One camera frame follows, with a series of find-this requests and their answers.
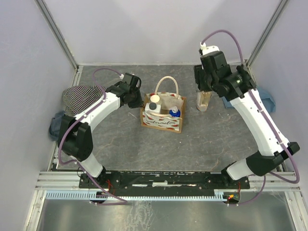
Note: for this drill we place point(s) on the aluminium corner post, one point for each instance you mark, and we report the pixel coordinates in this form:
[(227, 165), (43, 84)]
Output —
[(282, 4), (56, 31)]

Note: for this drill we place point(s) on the striped black white cloth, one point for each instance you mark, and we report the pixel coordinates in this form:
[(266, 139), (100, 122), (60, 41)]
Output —
[(78, 98)]

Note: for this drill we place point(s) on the pale green bottle cream cap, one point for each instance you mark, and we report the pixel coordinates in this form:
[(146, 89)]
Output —
[(155, 99)]

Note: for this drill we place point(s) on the aluminium frame rail front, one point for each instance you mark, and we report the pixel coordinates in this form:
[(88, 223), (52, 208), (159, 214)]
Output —
[(69, 180)]

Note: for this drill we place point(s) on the white bottle dark grey cap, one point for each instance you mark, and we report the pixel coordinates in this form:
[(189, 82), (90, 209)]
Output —
[(152, 108)]

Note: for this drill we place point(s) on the blue cloth right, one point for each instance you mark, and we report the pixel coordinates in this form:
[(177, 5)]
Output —
[(266, 98)]

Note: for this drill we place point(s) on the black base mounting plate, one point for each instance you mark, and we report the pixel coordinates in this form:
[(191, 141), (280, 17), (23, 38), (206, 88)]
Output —
[(168, 183)]

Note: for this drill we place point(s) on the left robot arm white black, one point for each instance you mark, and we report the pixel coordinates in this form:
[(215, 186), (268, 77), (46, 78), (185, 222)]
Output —
[(75, 138)]

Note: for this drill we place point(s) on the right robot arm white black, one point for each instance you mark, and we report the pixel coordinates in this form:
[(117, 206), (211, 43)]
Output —
[(238, 88)]

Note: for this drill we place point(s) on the left aluminium corner post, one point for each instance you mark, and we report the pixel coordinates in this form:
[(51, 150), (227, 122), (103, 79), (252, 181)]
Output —
[(56, 31)]

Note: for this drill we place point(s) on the right aluminium corner post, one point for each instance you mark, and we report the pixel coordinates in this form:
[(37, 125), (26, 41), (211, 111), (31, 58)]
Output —
[(282, 4)]

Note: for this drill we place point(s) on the clear amber liquid bottle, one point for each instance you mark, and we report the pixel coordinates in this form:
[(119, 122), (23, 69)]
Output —
[(203, 99)]

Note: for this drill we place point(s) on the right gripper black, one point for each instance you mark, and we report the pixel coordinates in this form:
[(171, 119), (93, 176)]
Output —
[(200, 80)]

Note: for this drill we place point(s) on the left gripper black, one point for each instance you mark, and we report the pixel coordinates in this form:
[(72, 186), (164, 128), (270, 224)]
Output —
[(135, 100)]

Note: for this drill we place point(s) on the dark blue cloth left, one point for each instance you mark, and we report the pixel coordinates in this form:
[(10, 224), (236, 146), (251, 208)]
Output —
[(54, 128)]

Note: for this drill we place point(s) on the blue pump bottle front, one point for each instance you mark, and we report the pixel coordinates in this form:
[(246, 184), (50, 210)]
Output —
[(174, 111)]

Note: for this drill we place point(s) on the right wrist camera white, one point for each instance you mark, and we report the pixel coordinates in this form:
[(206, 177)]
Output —
[(204, 49)]

